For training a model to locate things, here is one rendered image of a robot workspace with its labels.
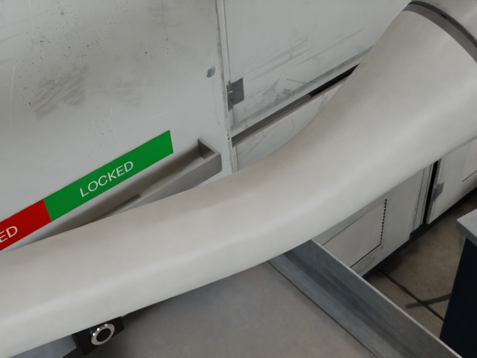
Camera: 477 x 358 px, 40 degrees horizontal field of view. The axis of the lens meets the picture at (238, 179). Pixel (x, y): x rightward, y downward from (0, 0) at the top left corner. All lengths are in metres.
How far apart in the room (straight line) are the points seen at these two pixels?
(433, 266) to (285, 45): 1.08
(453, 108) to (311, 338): 0.50
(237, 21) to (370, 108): 0.66
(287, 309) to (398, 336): 0.15
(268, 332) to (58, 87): 0.42
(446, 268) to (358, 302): 1.20
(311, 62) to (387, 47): 0.80
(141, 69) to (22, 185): 0.17
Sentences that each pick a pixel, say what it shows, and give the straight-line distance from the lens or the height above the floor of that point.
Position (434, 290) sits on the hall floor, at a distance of 2.00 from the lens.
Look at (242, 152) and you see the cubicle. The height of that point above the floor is 0.77.
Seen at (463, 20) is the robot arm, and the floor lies 1.36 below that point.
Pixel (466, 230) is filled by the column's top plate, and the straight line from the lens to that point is 1.14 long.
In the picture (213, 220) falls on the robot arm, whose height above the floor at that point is 1.29.
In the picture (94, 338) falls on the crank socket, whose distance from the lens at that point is 0.83.
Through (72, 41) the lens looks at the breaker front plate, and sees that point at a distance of 0.64.
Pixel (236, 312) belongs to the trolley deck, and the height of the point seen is 0.85.
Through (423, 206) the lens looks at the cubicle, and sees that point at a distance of 2.02.
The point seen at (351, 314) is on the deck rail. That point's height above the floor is 0.85.
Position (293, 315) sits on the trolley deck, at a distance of 0.88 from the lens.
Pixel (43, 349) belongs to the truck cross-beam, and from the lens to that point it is 0.84.
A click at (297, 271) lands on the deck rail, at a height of 0.85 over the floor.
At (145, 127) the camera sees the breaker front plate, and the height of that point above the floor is 1.12.
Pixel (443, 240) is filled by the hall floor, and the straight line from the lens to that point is 2.12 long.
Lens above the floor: 1.57
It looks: 44 degrees down
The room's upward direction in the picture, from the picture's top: 5 degrees counter-clockwise
